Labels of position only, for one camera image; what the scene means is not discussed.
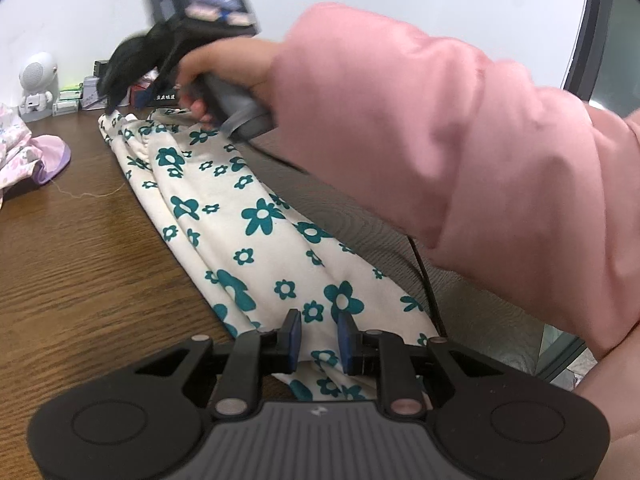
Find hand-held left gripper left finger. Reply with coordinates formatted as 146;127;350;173
134;308;304;421

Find grey tin box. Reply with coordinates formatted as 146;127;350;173
80;75;108;111

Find pink floral garment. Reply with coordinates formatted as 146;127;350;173
0;101;72;211

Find white robot-shaped speaker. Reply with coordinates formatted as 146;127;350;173
17;51;61;123

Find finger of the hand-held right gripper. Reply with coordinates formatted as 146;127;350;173
98;72;132;117

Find person's right hand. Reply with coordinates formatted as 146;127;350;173
172;37;282;130

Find small green white boxes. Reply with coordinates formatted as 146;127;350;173
52;87;85;117

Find cream green floral dress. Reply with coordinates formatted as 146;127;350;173
96;105;441;403

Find grey window frame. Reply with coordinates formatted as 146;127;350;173
560;0;640;111

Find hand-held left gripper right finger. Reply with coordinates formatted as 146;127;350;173
337;312;507;418

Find dark red tissue box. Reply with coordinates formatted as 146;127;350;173
129;82;181;110

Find person's right forearm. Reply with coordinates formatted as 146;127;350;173
267;2;640;358

